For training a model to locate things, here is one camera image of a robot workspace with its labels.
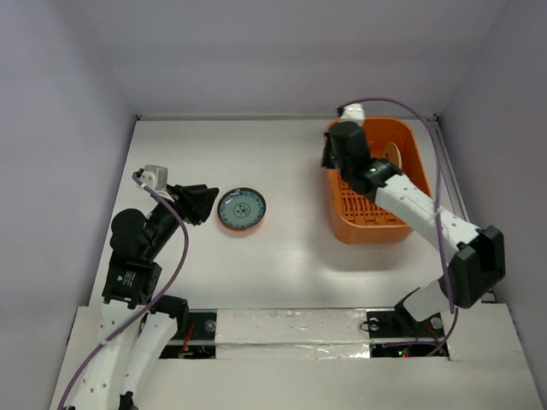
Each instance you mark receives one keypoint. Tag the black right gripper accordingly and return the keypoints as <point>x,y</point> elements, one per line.
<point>326,155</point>

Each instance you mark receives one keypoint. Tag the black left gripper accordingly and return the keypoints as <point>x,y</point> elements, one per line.
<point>195,201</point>

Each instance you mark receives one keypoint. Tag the orange plastic plate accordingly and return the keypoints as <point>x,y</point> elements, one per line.
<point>240,231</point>

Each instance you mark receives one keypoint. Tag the blue patterned plate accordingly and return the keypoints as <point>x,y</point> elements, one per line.
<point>241,207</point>

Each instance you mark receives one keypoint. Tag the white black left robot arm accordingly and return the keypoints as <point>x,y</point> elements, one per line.
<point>138,319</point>

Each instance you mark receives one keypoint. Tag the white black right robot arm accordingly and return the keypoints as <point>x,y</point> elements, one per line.
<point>472,258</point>

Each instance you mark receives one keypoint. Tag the orange plastic dish rack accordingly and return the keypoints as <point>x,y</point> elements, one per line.
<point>353,218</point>

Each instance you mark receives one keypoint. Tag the silver tape covered board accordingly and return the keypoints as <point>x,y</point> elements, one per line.
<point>291,334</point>

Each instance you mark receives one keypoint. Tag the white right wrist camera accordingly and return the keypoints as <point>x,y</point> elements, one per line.
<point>352,112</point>

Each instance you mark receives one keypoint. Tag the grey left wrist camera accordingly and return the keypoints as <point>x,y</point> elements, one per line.
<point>153,176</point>

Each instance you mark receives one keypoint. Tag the aluminium rail right side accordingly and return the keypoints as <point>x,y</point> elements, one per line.
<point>449,175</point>

